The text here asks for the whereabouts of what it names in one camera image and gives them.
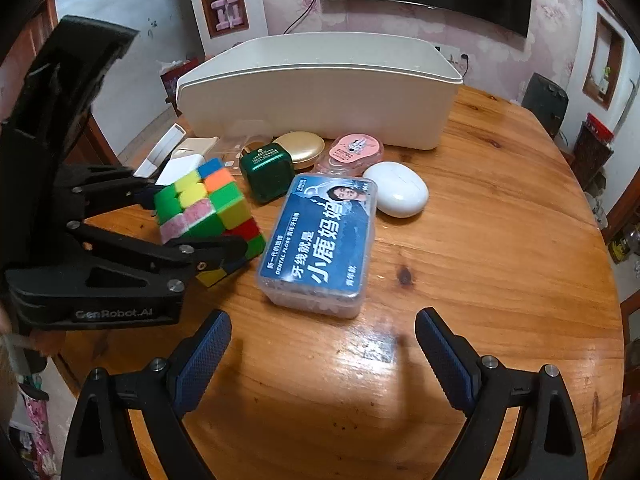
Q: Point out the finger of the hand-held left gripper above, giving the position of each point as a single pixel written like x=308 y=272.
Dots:
x=115 y=185
x=150 y=255

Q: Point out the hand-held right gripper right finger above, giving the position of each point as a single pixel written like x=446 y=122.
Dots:
x=445 y=360

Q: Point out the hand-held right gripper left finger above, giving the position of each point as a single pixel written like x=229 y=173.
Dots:
x=200 y=365

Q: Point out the cream folding glasses case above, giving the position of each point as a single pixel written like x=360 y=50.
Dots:
x=160 y=152

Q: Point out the multicolour puzzle cube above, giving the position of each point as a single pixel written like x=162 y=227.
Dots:
x=220 y=200

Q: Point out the white small box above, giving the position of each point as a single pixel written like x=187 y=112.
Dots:
x=197 y=146

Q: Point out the green cube box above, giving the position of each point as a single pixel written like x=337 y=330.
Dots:
x=267 y=175

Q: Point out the blue label floss box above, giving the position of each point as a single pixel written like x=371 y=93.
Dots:
x=320 y=250

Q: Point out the white oval earbud case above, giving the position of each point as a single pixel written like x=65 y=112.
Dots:
x=397 y=187

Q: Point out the white plastic storage box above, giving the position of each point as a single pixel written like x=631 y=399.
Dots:
x=310 y=100

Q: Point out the pink round case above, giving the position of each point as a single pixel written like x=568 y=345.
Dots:
x=352 y=147

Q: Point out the red tissue box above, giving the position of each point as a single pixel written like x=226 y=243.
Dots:
x=180 y=80

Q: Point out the clear plastic case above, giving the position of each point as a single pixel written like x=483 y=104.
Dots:
x=240 y=147

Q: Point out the gold oval compact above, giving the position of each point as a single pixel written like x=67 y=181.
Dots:
x=300 y=147

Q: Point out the pink dumbbell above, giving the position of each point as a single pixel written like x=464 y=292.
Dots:
x=234 y=9
x=219 y=15

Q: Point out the yellow label bottle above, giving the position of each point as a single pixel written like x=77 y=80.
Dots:
x=622 y=245

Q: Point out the white wall socket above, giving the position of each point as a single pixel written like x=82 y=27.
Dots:
x=450 y=55

